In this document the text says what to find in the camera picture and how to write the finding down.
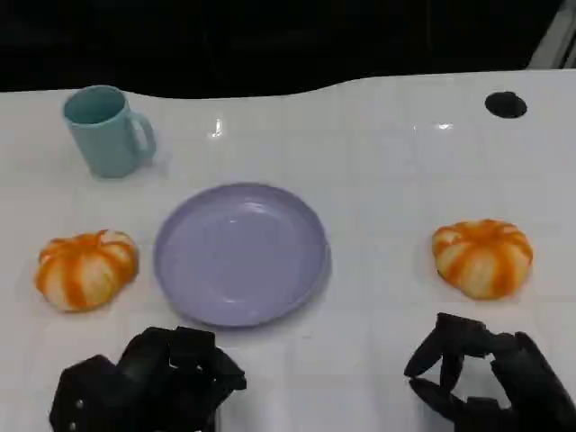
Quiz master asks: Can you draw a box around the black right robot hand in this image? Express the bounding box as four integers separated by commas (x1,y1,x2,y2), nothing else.
402,311,570,432

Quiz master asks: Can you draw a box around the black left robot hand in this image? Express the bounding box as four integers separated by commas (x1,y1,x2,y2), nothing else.
116,325,248,432

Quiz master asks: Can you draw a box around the orange and white bread roll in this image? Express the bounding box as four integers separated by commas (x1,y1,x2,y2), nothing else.
431,219,535,301
34,229,140,314

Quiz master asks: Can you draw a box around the lilac plate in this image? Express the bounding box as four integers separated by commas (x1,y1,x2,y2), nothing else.
154,182,333,329

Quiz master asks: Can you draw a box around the pale green mug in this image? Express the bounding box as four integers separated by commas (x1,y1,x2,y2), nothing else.
61,85,158,179

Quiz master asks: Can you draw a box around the black round table grommet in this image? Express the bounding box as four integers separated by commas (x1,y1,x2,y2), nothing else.
484,91,528,120

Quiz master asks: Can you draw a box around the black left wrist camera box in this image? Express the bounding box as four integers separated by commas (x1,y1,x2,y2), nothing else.
48,354,136,432

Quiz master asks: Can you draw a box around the white metal frame post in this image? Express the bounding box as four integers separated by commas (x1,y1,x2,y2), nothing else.
532,0,576,71

